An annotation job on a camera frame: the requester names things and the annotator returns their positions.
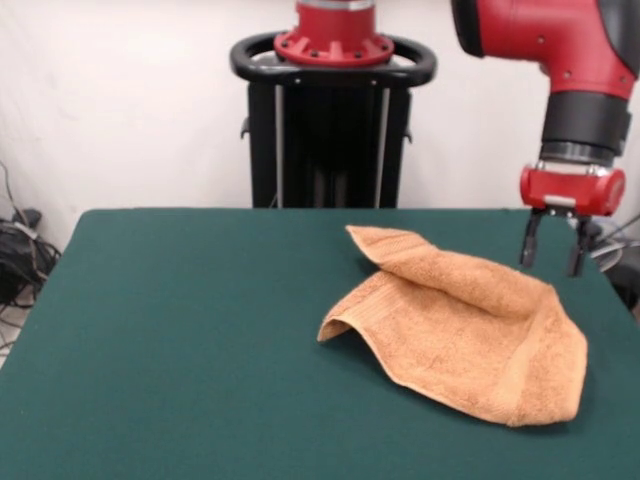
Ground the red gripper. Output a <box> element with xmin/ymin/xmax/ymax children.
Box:
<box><xmin>518</xmin><ymin>160</ymin><xmax>626</xmax><ymax>278</ymax></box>

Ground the tan terry towel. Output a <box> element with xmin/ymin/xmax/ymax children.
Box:
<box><xmin>316</xmin><ymin>224</ymin><xmax>589</xmax><ymax>428</ymax></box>

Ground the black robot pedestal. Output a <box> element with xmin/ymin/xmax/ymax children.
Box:
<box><xmin>229</xmin><ymin>30</ymin><xmax>435</xmax><ymax>209</ymax></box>

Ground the dark green table cloth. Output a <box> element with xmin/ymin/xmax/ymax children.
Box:
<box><xmin>0</xmin><ymin>207</ymin><xmax>640</xmax><ymax>480</ymax></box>

